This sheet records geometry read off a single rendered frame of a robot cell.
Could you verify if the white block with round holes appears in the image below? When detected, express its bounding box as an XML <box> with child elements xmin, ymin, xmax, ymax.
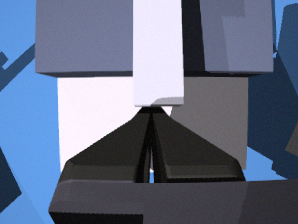
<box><xmin>285</xmin><ymin>123</ymin><xmax>298</xmax><ymax>156</ymax></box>

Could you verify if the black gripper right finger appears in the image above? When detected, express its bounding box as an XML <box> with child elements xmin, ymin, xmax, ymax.
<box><xmin>152</xmin><ymin>107</ymin><xmax>246</xmax><ymax>183</ymax></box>

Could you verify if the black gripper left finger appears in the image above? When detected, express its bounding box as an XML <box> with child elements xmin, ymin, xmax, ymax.
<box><xmin>57</xmin><ymin>107</ymin><xmax>152</xmax><ymax>185</ymax></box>

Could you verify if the blue bench mat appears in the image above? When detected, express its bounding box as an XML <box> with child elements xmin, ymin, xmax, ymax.
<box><xmin>0</xmin><ymin>0</ymin><xmax>298</xmax><ymax>224</ymax></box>

